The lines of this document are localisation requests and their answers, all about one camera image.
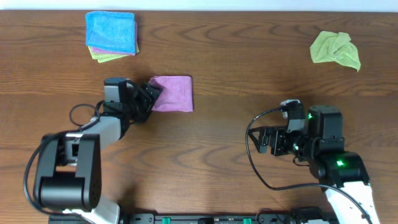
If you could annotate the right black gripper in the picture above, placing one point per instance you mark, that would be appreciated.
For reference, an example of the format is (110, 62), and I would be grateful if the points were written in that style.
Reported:
(277, 134)

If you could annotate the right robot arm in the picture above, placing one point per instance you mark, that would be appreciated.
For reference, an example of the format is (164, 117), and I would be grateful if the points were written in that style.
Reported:
(315, 139)

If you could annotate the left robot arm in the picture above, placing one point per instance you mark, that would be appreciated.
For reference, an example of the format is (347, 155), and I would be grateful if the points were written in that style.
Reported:
(63, 176)

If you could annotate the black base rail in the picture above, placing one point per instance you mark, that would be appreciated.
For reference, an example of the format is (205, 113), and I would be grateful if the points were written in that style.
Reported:
(264, 216)

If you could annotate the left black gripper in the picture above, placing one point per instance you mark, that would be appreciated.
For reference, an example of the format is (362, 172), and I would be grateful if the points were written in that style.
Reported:
(148, 100)

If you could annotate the folded green cloth upper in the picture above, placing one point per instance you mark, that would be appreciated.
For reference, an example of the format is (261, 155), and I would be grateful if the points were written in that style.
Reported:
(95, 56)

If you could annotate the folded blue cloth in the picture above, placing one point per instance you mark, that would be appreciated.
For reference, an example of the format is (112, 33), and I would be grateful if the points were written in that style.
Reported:
(112, 31)

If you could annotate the folded green cloth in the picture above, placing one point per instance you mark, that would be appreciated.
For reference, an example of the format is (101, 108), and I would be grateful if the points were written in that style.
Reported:
(109, 58)
(95, 56)

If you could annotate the folded green cloth bottom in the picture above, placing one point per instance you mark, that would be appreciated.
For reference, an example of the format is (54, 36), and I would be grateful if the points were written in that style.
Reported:
(109, 58)

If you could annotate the purple microfiber cloth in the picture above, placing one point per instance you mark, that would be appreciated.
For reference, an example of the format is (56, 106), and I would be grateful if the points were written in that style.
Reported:
(177, 93)

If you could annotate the crumpled green microfiber cloth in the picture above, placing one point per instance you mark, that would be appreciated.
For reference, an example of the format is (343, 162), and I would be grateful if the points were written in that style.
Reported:
(335, 47)

